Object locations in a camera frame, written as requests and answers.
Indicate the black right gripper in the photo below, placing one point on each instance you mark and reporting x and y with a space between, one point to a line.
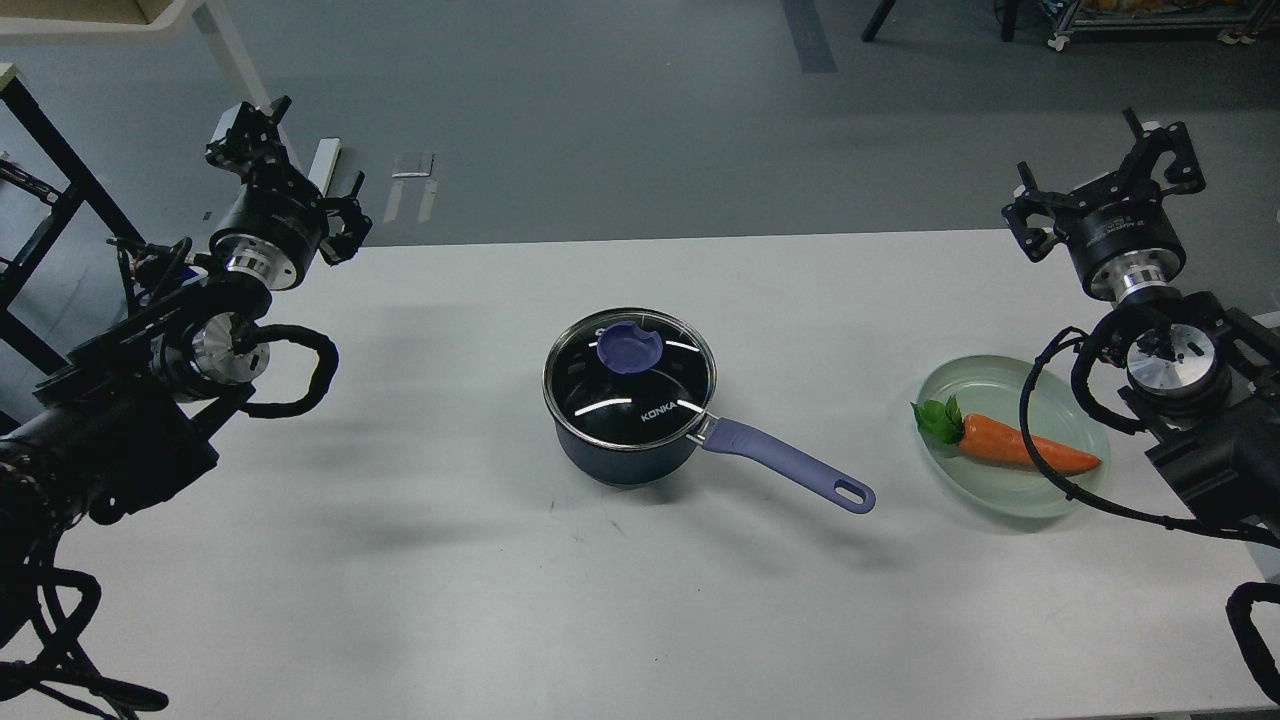
1127 245

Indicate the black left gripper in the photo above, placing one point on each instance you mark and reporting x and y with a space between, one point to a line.
278 222

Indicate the glass pot lid purple knob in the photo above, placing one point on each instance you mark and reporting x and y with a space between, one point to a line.
628 378

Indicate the dark blue pot purple handle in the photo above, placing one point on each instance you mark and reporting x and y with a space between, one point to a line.
719 435

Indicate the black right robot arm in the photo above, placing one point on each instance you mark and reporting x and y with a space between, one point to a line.
1198 377

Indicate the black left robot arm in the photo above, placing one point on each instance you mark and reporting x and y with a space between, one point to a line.
128 421

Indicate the metal wheeled cart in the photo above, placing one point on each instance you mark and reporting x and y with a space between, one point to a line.
1229 23

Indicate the pale green glass plate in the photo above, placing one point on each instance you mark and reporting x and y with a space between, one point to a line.
992 385

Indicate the orange toy carrot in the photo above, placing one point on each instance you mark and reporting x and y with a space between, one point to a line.
986 439

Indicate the white desk leg frame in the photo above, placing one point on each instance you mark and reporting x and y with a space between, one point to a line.
79 23

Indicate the black metal rack frame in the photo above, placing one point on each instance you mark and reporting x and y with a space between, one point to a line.
83 191

